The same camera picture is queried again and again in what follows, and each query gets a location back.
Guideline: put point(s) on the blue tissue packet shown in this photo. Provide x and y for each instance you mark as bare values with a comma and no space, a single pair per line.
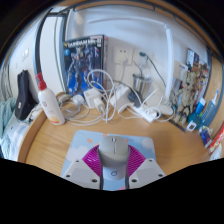
206,135

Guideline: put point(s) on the black bag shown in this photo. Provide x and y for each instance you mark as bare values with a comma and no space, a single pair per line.
23,96

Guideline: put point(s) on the metal cup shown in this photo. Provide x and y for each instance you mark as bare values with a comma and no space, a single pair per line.
141,83

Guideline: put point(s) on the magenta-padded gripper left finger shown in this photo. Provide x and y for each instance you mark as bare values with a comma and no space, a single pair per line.
78,171

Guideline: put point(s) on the pale checked bedding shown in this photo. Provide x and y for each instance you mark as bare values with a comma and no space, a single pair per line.
8,133

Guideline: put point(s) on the white power strip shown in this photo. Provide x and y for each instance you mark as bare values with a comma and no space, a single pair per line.
146,113

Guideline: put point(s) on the tan robot figurine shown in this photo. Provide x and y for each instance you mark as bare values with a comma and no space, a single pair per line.
186,93

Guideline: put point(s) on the colourful picture box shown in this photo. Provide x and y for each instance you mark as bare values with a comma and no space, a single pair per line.
196,61

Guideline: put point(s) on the small white square clock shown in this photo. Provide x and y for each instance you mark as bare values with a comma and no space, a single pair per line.
191,125

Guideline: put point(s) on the white bottle with red cap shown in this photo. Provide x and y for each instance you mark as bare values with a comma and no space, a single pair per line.
50,106

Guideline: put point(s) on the pastel cloud print mouse pad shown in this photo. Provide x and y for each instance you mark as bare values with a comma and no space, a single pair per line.
143,143

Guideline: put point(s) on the grey and white computer mouse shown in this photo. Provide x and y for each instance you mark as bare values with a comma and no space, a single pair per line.
113,155

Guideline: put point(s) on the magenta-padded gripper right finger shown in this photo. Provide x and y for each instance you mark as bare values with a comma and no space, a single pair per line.
148,171

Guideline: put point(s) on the blue robot model kit box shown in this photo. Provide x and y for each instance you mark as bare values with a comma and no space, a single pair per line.
85,63

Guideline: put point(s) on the white power adapter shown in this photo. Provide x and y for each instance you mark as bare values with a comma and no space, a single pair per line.
120,95

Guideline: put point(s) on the blue spray bottle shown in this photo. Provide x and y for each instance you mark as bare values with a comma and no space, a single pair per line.
211,108

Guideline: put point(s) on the teal round dish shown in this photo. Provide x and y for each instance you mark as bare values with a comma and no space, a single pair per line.
197,118

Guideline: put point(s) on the white arched desk lamp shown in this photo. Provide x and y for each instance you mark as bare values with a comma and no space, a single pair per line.
169,66

